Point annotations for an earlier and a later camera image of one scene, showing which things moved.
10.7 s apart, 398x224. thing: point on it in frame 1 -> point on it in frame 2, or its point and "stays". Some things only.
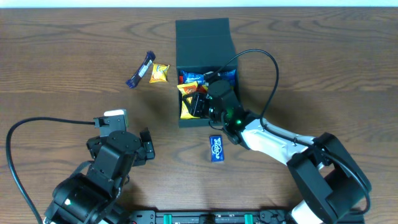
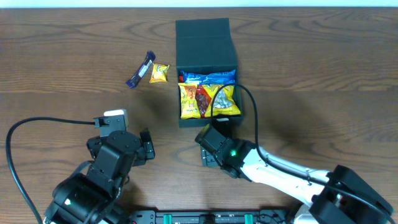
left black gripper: (147, 146) stays
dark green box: (204, 44) stays
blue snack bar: (189, 76) stays
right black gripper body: (203, 109) -> (212, 160)
